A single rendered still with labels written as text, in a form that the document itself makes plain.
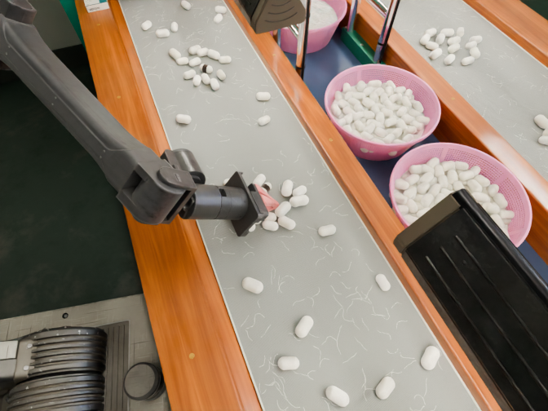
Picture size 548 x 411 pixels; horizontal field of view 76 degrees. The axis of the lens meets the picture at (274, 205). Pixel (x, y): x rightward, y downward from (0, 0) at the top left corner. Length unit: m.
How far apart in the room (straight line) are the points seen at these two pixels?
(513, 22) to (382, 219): 0.78
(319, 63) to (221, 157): 0.48
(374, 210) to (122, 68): 0.71
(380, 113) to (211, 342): 0.62
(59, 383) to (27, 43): 0.49
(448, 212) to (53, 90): 0.53
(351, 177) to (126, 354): 0.65
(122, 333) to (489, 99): 1.05
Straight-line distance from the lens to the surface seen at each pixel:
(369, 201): 0.70
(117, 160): 0.52
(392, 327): 0.65
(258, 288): 0.61
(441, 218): 0.31
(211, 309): 0.61
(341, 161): 0.75
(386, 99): 0.93
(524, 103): 1.08
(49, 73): 0.61
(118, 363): 0.94
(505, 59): 1.19
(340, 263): 0.66
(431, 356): 0.63
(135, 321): 0.95
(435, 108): 0.92
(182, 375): 0.59
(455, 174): 0.83
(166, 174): 0.50
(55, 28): 2.39
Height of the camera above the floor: 1.34
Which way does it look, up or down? 59 degrees down
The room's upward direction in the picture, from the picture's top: straight up
